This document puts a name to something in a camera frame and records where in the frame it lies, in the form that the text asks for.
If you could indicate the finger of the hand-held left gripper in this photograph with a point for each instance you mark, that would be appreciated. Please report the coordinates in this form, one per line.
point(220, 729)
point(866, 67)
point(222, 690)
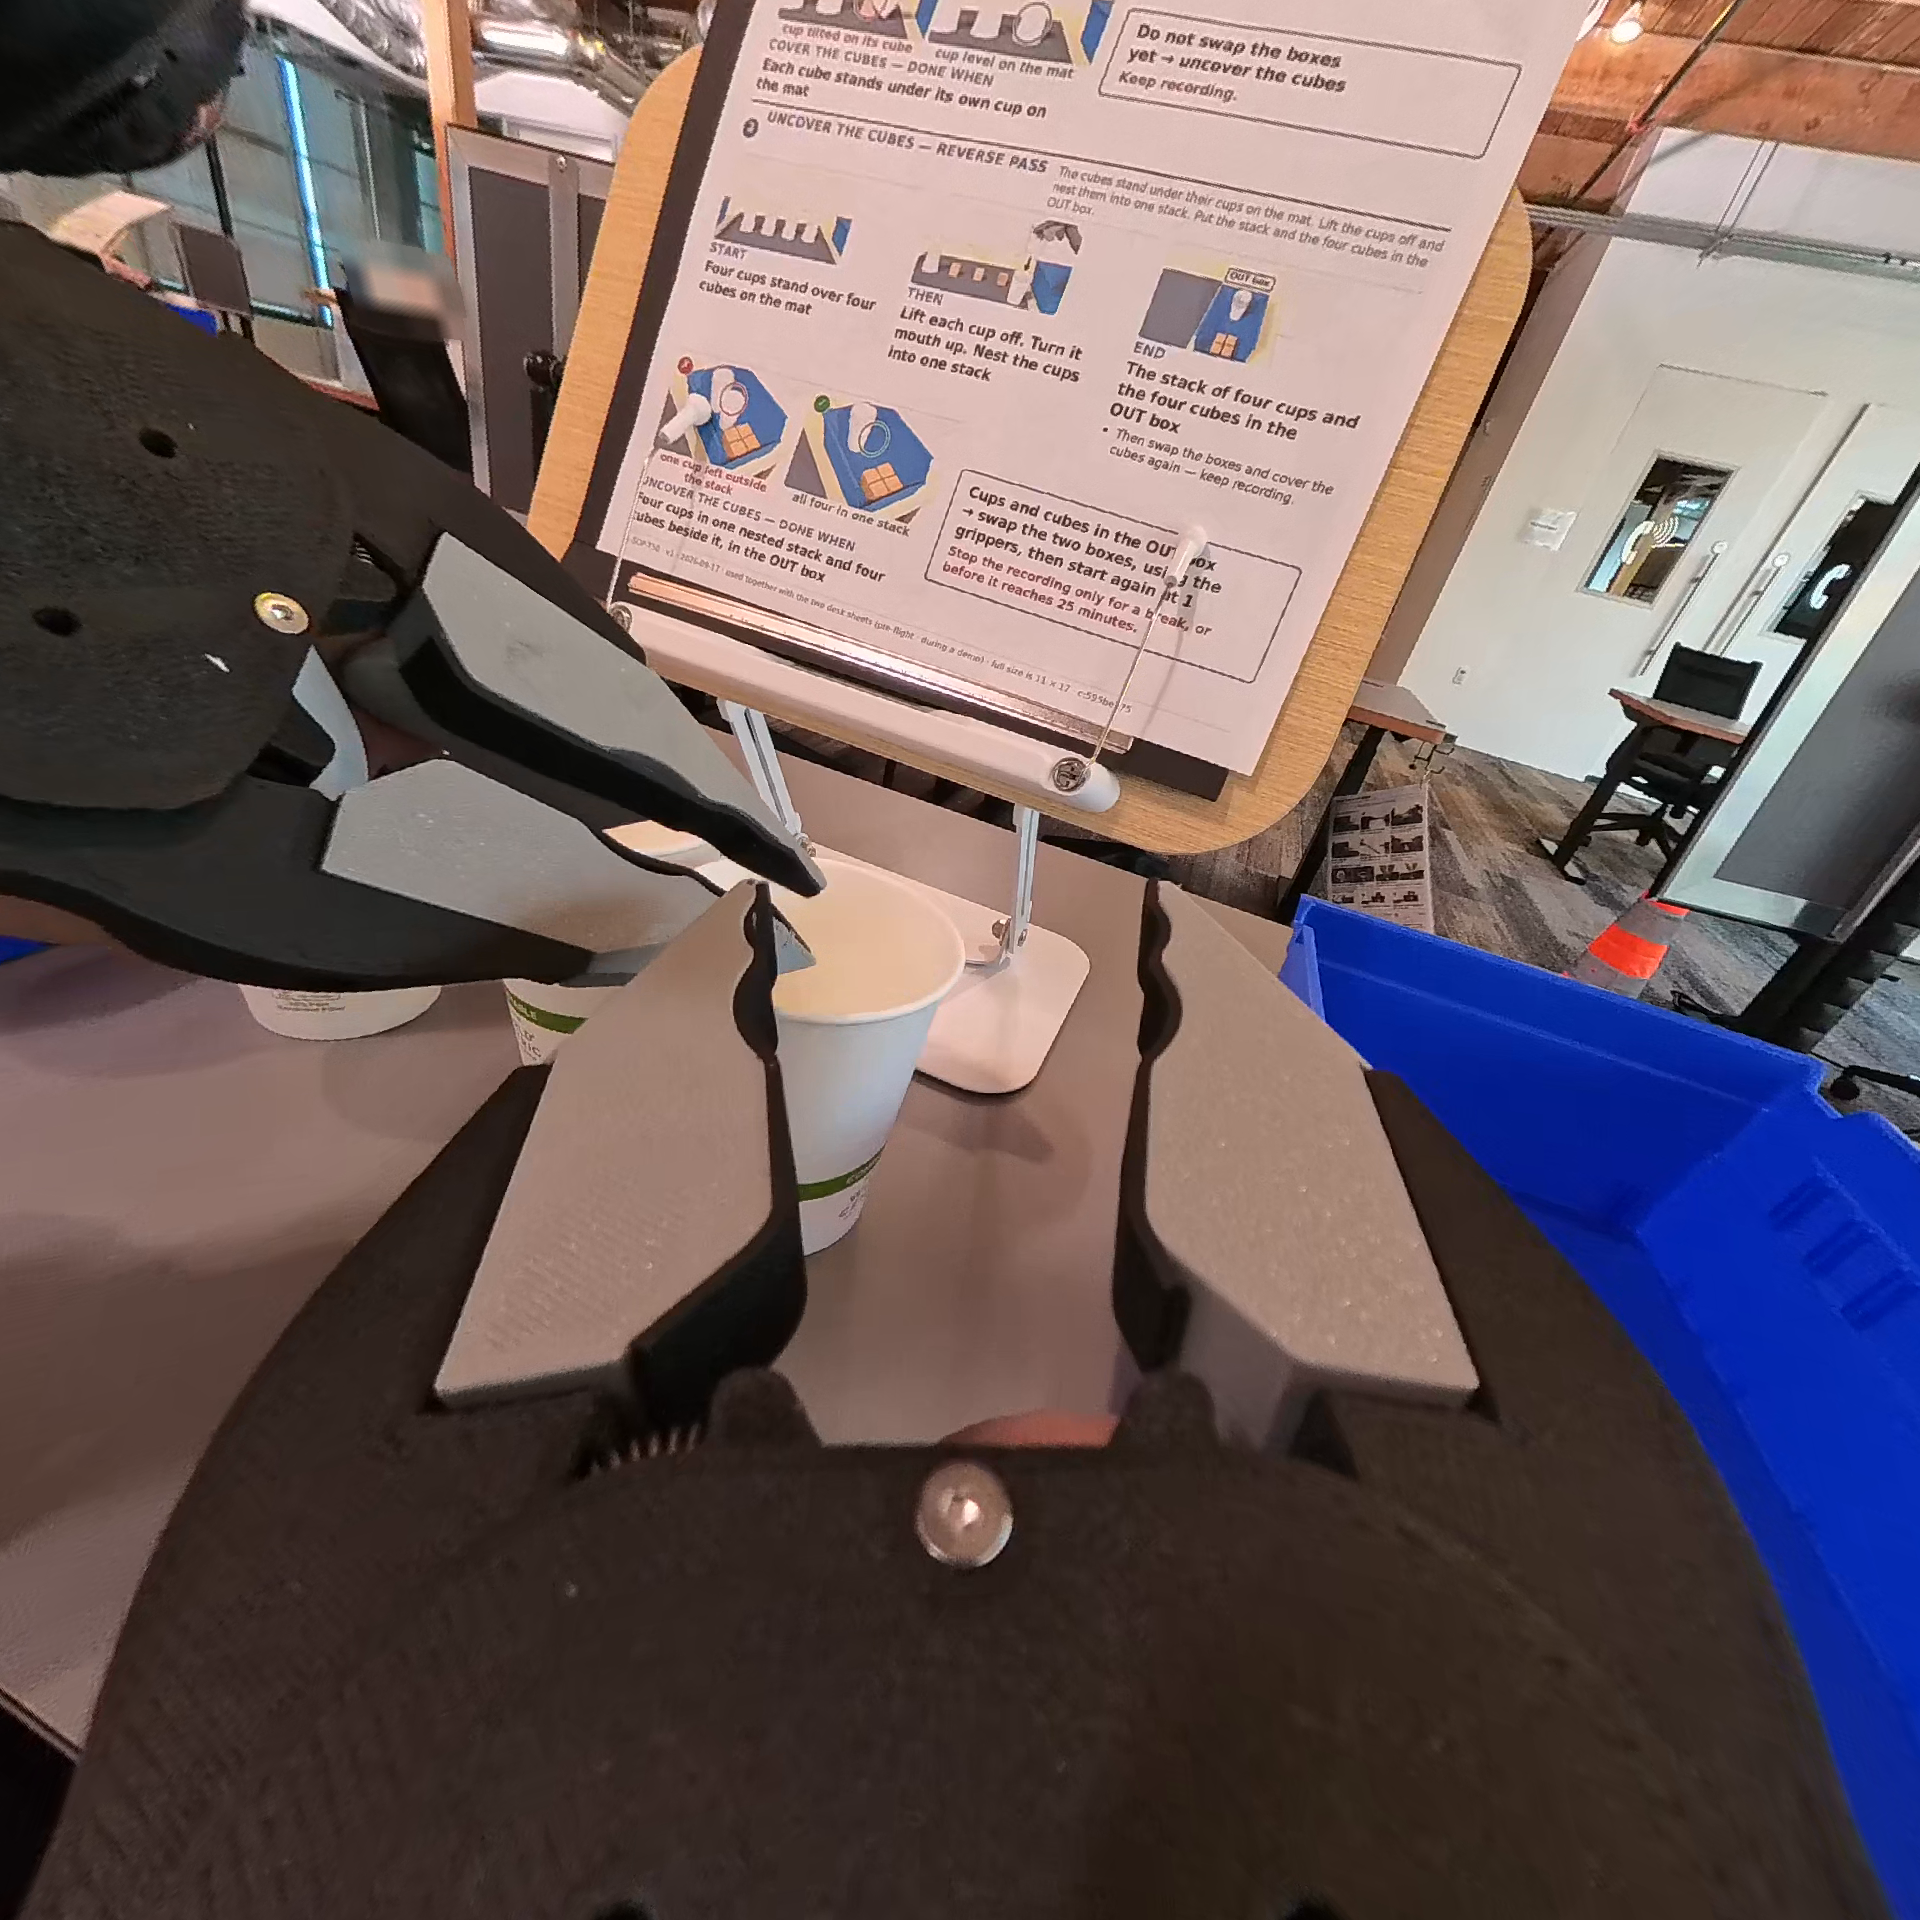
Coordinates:
point(450, 855)
point(556, 662)

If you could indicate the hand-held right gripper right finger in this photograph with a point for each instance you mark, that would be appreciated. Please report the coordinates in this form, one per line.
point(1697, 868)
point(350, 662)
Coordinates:
point(1290, 1186)

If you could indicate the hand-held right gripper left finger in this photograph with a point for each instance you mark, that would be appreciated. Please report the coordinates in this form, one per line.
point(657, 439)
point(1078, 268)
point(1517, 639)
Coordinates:
point(629, 1186)

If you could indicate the white paper cup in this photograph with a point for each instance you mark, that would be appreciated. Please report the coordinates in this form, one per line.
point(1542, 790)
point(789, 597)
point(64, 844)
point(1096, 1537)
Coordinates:
point(339, 1014)
point(869, 1050)
point(562, 1028)

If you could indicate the blue plastic bin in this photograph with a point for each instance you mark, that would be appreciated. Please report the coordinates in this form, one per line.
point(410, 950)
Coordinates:
point(1576, 1141)

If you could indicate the black mesh office chair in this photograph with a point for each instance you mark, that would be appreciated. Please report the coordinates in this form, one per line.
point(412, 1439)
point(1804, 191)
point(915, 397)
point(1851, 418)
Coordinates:
point(404, 390)

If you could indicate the printed leaflet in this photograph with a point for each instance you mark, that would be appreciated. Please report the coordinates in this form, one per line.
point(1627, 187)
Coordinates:
point(1381, 855)

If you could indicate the grey framed partition panel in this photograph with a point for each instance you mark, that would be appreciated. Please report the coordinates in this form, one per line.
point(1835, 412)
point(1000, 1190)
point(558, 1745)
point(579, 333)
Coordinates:
point(517, 300)
point(1814, 750)

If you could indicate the orange floor cone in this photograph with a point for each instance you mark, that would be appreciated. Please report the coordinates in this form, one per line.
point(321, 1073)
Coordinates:
point(1627, 945)

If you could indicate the brown top desk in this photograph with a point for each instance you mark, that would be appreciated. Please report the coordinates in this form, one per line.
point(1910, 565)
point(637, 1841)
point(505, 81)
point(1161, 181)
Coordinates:
point(1401, 710)

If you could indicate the printed instruction sheet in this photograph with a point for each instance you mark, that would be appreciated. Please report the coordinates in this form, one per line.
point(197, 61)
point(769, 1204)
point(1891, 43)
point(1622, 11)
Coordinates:
point(1049, 377)

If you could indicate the instruction sheet on stand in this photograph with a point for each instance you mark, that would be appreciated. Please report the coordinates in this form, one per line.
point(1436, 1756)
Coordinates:
point(1425, 599)

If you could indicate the wooden desk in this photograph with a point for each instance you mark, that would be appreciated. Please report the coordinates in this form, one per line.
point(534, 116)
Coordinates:
point(1688, 717)

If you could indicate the wooden post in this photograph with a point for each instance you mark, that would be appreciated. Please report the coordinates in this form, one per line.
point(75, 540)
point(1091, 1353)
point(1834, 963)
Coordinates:
point(450, 67)

